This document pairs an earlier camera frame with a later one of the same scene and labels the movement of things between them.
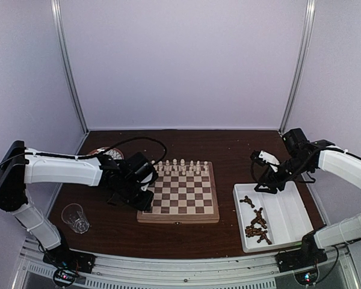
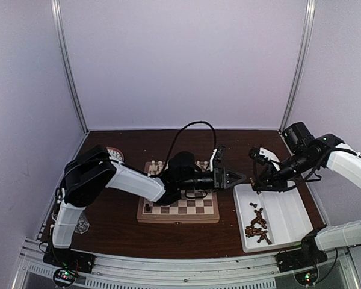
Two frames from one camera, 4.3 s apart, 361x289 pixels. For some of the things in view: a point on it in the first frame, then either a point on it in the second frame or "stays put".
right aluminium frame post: x=305 y=38 stays put
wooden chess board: x=184 y=192 stays put
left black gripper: x=144 y=204 -> x=221 y=178
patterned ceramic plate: x=114 y=153 stays put
